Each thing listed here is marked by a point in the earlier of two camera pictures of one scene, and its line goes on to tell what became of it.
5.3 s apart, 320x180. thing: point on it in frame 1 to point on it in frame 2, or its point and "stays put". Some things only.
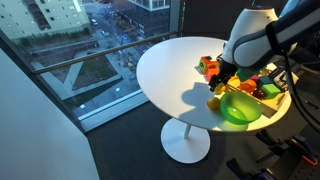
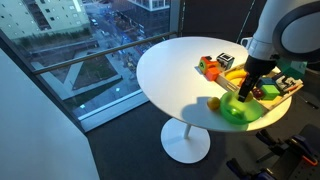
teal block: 262,80 stays put
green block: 270,90 stays put
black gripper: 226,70 to 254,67
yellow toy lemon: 219,88 to 249,96
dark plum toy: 258,93 stays put
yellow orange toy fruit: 214,103 stays put
